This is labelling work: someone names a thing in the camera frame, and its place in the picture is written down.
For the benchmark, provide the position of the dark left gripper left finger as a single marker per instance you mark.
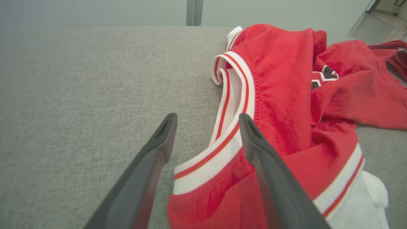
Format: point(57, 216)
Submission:
point(140, 181)

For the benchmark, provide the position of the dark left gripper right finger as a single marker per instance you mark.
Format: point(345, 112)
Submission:
point(279, 190)

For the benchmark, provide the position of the red basketball jersey white sleeves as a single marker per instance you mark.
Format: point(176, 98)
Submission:
point(286, 105)

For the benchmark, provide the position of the red shorts white side stripe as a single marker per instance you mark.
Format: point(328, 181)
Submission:
point(397, 62)

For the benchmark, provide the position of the grey fabric sofa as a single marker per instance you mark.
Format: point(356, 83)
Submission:
point(79, 89)

